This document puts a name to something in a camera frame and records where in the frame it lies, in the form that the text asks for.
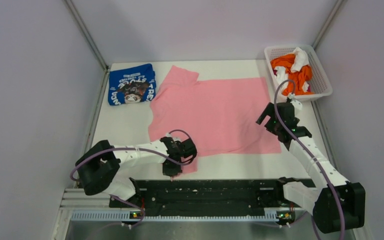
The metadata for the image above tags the white plastic basket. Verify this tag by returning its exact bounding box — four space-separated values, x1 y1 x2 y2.
264 44 333 102

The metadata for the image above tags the pink t-shirt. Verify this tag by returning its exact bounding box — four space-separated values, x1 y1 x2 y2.
148 66 281 158

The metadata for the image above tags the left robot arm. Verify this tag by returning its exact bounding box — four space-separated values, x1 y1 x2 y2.
70 135 198 207

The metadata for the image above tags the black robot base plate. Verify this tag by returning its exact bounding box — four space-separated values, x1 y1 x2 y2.
109 179 306 228

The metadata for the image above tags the folded blue graphic t-shirt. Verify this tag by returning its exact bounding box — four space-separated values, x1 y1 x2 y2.
108 63 157 106

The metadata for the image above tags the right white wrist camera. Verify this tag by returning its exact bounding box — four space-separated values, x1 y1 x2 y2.
287 93 303 113

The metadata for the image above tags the white t-shirt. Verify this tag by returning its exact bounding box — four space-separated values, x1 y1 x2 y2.
290 47 310 73

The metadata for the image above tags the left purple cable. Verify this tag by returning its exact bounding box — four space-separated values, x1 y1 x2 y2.
70 129 198 182

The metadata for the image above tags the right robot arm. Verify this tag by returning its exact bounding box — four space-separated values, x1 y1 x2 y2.
256 102 366 234

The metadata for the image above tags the orange t-shirt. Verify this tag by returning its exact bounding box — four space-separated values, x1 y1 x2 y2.
270 53 314 96

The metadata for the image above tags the aluminium frame rail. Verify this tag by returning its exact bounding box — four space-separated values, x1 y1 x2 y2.
62 0 109 71

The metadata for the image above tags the purple cable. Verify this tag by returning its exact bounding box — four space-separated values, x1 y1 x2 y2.
273 79 347 240
70 129 198 182

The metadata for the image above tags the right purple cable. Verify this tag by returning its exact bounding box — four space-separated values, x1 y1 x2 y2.
273 79 347 240

